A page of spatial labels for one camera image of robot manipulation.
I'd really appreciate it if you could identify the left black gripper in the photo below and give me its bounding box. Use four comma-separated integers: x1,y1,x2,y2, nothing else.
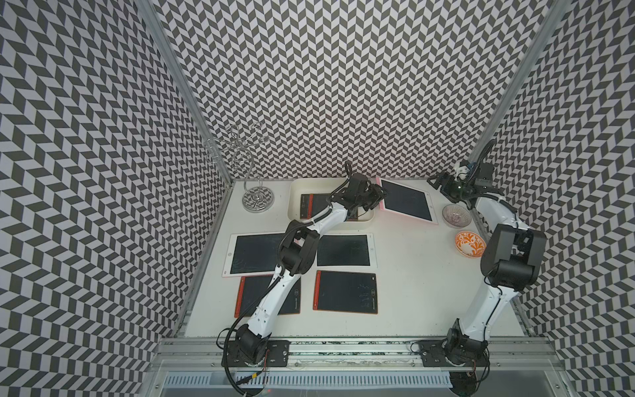
356,182,391,211

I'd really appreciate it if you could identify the white framed writing tablet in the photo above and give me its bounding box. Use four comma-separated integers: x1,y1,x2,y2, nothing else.
315,233,378,268

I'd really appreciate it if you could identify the pink edged writing tablet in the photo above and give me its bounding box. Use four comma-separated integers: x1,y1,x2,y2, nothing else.
223,233,284,277

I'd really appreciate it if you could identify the red framed writing tablet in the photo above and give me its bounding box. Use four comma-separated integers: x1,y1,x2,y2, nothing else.
234,275,301,319

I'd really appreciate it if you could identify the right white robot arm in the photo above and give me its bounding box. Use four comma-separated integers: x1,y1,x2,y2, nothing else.
428,160,547,367

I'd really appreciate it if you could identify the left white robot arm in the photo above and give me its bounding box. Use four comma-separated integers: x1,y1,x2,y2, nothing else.
223,171,388,366

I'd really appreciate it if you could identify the cream storage box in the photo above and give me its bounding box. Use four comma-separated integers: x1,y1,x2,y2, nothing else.
288,178,375,231

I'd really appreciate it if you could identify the clear glass bowl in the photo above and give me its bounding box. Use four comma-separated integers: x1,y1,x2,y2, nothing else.
442,203,472,229

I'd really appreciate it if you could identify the orange patterned bowl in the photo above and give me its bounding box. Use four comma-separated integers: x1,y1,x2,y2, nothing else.
454,231,486,259

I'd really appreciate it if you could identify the silver wire stand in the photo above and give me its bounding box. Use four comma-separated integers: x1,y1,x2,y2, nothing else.
228,122,275,213

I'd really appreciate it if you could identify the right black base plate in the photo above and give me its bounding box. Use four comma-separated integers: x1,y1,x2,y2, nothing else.
417,339,489,369

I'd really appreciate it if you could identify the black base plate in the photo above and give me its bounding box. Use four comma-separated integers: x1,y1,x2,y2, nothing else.
417,339,489,369
222,340,290,368

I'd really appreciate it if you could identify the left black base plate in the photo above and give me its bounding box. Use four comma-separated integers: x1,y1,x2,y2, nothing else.
222,340,290,368

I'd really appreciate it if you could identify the black corrugated cable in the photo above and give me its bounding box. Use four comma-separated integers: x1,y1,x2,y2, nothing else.
216,277,279,397

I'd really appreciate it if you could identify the aluminium front rail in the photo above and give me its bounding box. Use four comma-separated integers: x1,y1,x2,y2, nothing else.
150,337,564,372

